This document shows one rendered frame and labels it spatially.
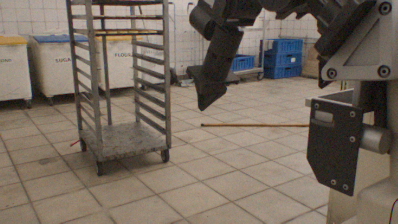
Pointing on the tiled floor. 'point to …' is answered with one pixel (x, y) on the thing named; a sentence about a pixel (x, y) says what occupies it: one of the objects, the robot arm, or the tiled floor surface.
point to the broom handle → (260, 124)
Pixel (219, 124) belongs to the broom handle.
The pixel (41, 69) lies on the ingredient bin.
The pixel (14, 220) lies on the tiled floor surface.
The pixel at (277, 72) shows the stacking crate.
